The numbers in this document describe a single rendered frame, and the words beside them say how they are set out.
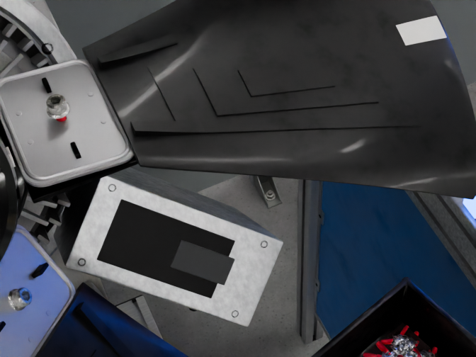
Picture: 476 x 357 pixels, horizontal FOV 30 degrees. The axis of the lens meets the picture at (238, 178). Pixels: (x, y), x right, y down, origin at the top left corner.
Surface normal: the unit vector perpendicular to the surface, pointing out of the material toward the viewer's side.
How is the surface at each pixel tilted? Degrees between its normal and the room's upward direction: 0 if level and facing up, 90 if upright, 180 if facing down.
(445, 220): 90
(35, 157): 7
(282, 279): 0
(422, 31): 21
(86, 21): 90
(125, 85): 5
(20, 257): 53
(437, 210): 90
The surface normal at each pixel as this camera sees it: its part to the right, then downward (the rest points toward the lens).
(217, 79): 0.12, -0.54
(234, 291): 0.29, 0.17
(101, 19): 0.41, 0.72
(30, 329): 0.77, -0.37
